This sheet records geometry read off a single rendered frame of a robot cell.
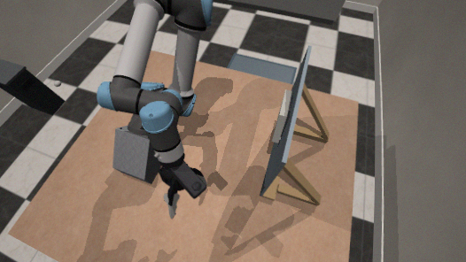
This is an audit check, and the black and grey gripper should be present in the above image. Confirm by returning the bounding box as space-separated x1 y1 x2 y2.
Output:
158 153 207 219

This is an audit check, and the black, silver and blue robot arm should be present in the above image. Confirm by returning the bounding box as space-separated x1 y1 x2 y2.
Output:
97 0 213 199

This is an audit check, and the grey picture frame with green panel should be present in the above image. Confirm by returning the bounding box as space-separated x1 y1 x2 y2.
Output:
272 89 291 143

